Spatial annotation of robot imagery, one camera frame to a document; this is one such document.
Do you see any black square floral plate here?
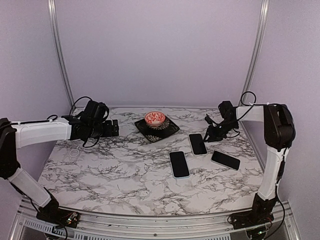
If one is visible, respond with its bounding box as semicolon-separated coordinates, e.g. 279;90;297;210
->
134;117;180;143

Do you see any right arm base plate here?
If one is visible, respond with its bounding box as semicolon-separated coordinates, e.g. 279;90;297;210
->
227;210;274;230

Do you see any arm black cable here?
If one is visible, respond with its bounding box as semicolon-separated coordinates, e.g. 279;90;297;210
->
9;96;111;148
224;91;258;138

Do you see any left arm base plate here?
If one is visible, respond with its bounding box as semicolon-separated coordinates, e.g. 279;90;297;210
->
36;208;80;229

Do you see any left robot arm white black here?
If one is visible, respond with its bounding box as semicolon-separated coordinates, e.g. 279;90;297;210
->
0;99;119;223

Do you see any red white patterned bowl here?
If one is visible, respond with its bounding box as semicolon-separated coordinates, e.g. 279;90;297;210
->
144;111;166;127

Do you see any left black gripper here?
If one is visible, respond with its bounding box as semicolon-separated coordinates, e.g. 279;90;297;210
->
88;119;119;138

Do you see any right aluminium frame post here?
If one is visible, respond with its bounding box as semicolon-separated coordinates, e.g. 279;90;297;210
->
242;0;270;94

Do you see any left aluminium frame post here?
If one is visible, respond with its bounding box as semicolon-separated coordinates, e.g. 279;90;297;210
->
47;0;75;110

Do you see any front aluminium rail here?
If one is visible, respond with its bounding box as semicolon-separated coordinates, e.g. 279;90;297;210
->
8;198;301;240

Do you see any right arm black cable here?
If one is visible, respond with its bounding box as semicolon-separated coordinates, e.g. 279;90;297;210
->
224;91;258;138

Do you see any aluminium frame post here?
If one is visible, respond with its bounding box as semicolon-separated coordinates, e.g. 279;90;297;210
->
47;0;75;110
242;0;270;94

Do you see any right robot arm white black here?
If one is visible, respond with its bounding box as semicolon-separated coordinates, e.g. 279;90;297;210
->
203;101;296;224

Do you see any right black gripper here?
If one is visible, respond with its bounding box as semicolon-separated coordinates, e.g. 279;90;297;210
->
203;119;238;142

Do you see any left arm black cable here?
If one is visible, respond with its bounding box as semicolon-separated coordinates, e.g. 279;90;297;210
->
9;96;111;148

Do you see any grey translucent phone case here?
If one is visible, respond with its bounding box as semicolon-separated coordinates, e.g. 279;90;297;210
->
188;133;209;157

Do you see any clear magsafe phone case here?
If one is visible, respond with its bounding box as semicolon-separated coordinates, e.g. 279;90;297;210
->
62;148;83;164

